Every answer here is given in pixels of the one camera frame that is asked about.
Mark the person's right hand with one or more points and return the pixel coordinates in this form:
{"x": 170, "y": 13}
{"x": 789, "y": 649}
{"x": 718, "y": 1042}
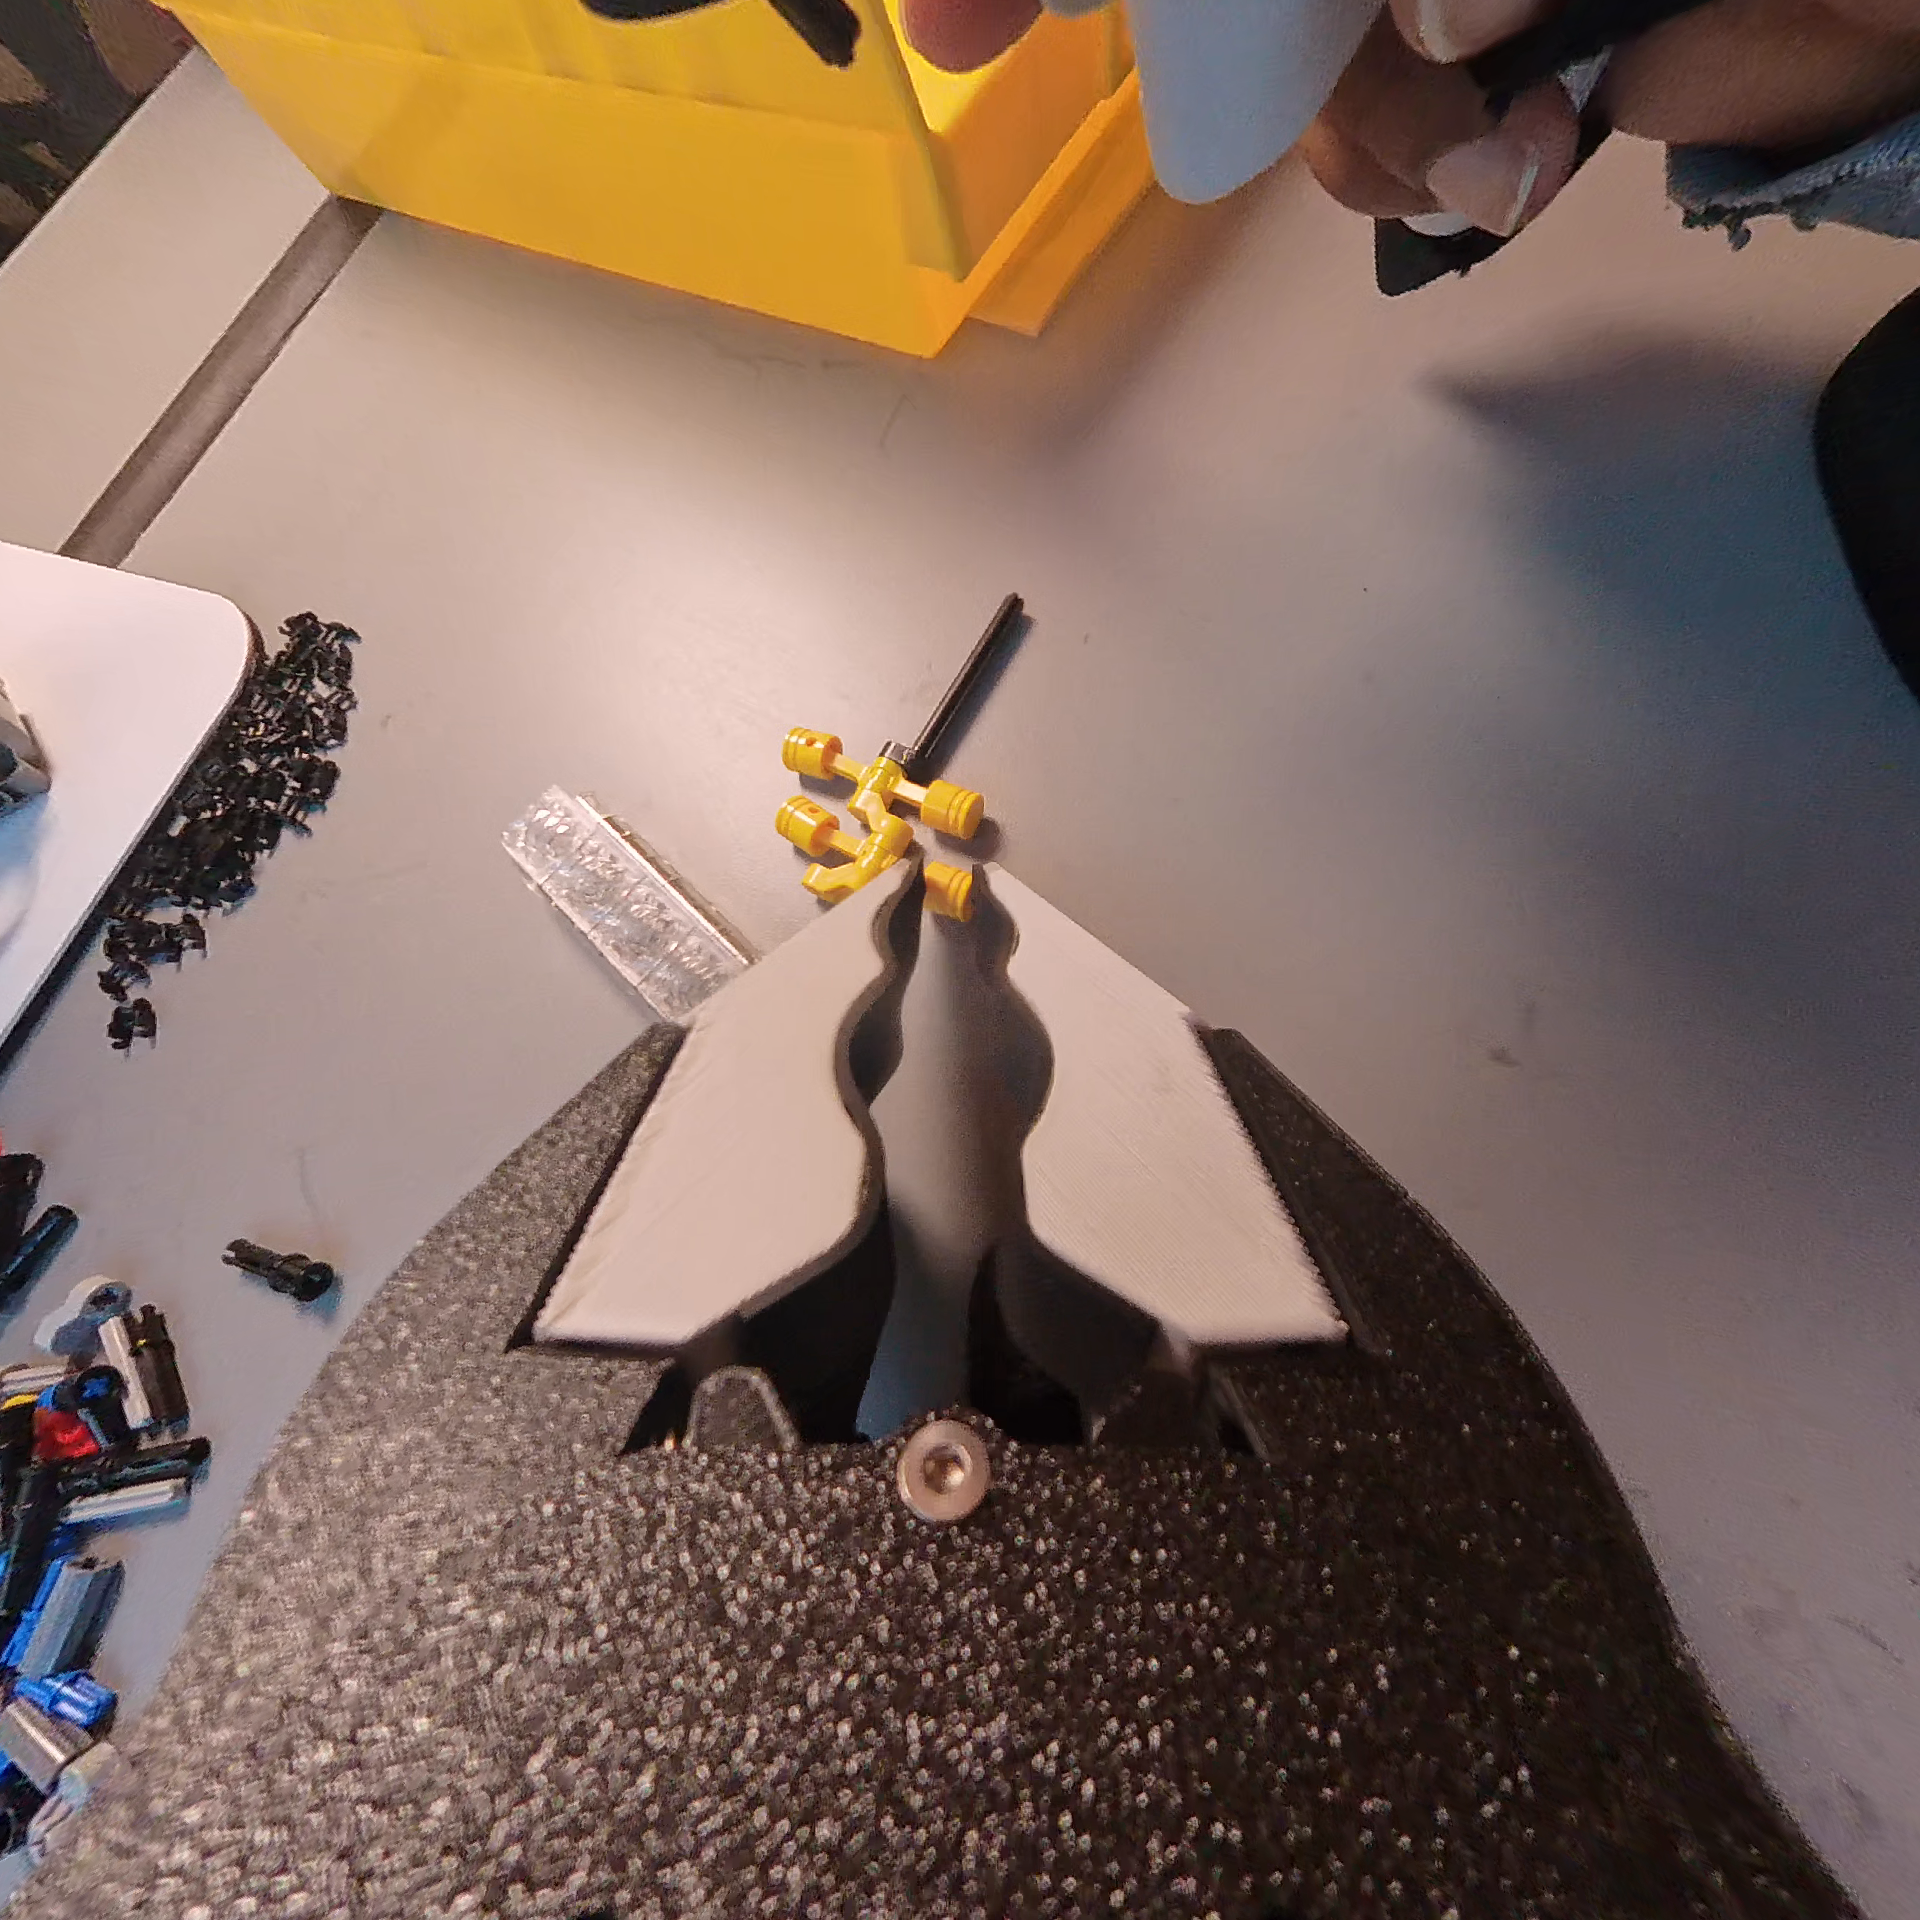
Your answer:
{"x": 1724, "y": 75}

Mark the black connector pin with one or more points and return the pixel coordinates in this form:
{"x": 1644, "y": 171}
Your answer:
{"x": 277, "y": 1267}

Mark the grey toy motor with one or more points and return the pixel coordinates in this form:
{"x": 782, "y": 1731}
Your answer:
{"x": 19, "y": 756}

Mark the clear cylinder block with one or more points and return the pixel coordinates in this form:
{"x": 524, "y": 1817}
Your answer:
{"x": 628, "y": 892}

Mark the grey desk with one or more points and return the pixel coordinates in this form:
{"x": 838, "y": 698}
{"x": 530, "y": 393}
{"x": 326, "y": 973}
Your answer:
{"x": 1425, "y": 750}

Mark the pile of black pins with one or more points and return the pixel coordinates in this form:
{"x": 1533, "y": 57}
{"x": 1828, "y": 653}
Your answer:
{"x": 224, "y": 810}

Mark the pile of mixed small bricks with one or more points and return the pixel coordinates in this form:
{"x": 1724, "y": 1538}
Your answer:
{"x": 75, "y": 1499}

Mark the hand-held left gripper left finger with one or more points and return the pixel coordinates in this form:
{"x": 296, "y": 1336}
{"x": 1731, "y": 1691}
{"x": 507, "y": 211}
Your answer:
{"x": 704, "y": 1185}

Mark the yellow plastic bin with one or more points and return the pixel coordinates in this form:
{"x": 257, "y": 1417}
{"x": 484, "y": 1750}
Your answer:
{"x": 598, "y": 165}

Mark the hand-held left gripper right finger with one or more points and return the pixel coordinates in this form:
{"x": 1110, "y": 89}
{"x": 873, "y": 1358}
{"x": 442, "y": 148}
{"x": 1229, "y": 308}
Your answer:
{"x": 1177, "y": 1185}

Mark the white book stand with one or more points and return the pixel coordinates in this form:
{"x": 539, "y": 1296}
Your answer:
{"x": 105, "y": 674}

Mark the black axle with yellow pistons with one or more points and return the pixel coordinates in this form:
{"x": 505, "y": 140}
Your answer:
{"x": 954, "y": 806}

